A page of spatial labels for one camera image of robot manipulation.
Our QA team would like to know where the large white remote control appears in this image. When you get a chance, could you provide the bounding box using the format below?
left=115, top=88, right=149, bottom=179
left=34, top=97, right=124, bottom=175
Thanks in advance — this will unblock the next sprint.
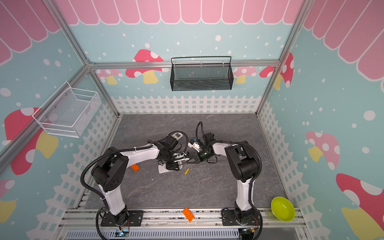
left=158, top=164, right=183, bottom=174

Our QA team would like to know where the small white remote control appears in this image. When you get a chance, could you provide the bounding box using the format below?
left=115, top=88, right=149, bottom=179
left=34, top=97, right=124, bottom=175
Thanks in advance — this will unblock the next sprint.
left=172, top=132, right=184, bottom=141

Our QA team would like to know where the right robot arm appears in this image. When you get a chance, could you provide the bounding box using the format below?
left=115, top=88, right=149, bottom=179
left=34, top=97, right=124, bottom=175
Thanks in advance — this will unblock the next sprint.
left=187, top=121, right=262, bottom=227

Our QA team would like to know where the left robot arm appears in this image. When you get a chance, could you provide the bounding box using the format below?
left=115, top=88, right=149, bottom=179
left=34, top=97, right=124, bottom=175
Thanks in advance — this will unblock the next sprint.
left=80, top=131, right=189, bottom=227

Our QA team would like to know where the orange toy brick on table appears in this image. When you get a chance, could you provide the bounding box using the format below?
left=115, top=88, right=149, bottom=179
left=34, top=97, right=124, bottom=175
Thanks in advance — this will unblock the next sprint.
left=131, top=164, right=140, bottom=172

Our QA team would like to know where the green plastic bowl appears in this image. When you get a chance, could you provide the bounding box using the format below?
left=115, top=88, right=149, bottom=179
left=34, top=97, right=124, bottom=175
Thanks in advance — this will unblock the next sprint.
left=271, top=197, right=296, bottom=222

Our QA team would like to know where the orange toy brick on rail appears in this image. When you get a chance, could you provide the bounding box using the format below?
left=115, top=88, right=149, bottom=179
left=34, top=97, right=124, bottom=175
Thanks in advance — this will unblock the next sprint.
left=182, top=208, right=195, bottom=223

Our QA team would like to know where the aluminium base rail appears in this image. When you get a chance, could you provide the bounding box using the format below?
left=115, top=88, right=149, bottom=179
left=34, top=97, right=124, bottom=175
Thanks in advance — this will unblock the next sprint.
left=54, top=208, right=311, bottom=240

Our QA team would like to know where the black wire mesh basket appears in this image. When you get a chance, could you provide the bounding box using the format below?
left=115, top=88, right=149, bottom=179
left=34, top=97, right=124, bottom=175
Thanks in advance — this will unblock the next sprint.
left=170, top=56, right=234, bottom=91

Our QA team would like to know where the white wire mesh basket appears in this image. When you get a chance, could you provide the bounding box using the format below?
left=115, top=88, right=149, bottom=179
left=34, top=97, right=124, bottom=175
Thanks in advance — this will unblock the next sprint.
left=32, top=82, right=102, bottom=138

